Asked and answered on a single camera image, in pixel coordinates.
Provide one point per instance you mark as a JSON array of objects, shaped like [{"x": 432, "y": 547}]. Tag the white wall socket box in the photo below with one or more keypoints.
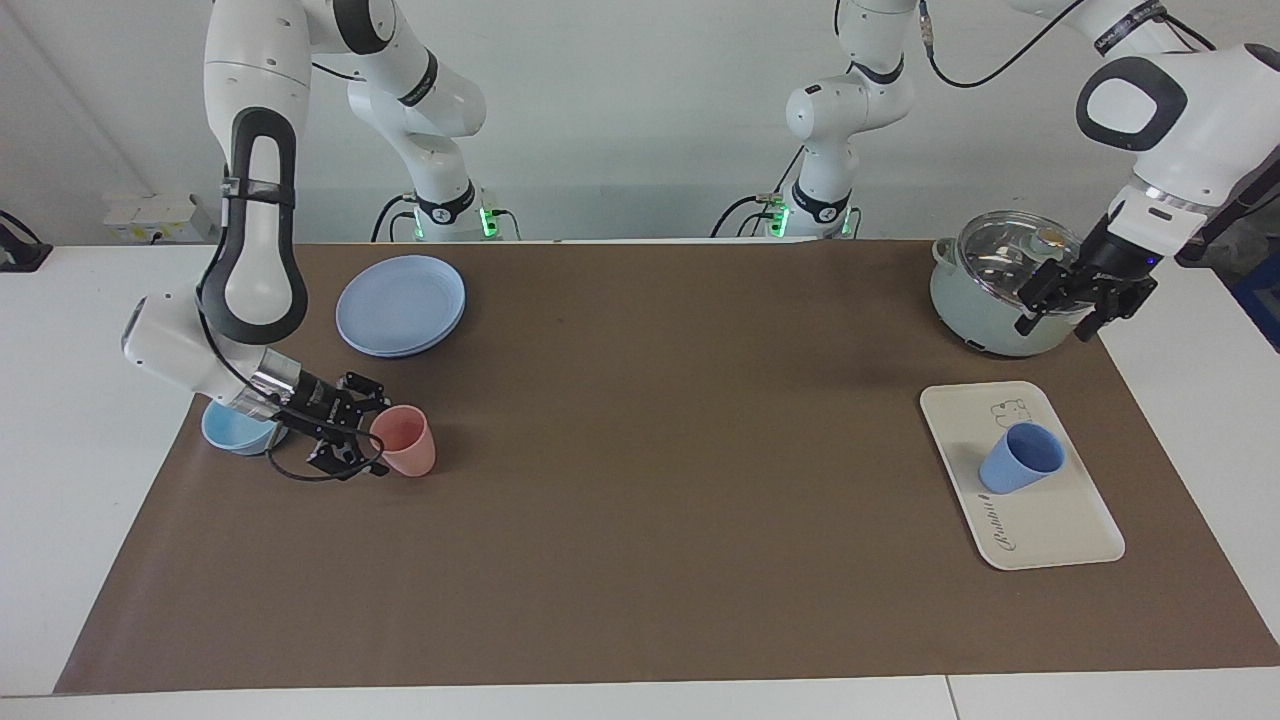
[{"x": 155, "y": 215}]

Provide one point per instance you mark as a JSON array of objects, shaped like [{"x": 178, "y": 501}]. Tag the pale green electric pot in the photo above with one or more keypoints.
[{"x": 975, "y": 315}]

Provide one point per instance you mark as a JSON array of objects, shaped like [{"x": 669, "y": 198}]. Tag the black clamp mount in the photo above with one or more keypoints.
[{"x": 20, "y": 255}]

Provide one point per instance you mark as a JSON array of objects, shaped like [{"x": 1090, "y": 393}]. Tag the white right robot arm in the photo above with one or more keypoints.
[{"x": 250, "y": 240}]

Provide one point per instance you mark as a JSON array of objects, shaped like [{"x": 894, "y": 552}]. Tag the brown table mat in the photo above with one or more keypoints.
[{"x": 700, "y": 500}]

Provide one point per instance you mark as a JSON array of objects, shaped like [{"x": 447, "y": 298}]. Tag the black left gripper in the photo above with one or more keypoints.
[{"x": 1115, "y": 260}]

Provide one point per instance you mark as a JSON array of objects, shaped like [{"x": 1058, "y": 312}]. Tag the pale blue plate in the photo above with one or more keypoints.
[{"x": 400, "y": 305}]

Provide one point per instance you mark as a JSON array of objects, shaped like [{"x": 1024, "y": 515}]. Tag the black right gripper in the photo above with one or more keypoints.
[{"x": 315, "y": 410}]

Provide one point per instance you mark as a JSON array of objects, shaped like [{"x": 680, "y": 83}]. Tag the glass pot lid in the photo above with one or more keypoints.
[{"x": 1000, "y": 255}]

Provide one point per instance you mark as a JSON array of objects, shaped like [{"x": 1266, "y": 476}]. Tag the pink plastic cup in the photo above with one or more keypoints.
[{"x": 405, "y": 440}]

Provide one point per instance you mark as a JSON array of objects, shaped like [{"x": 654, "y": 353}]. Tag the blue crate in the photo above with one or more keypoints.
[{"x": 1262, "y": 300}]

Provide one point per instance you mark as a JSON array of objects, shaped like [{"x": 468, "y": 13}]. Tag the light blue bowl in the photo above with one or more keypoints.
[{"x": 235, "y": 435}]

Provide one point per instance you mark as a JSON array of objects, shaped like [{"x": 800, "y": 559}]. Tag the cream rabbit print tray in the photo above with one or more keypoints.
[{"x": 1050, "y": 525}]

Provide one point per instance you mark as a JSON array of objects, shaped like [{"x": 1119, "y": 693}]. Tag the blue plastic cup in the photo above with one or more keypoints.
[{"x": 1020, "y": 458}]

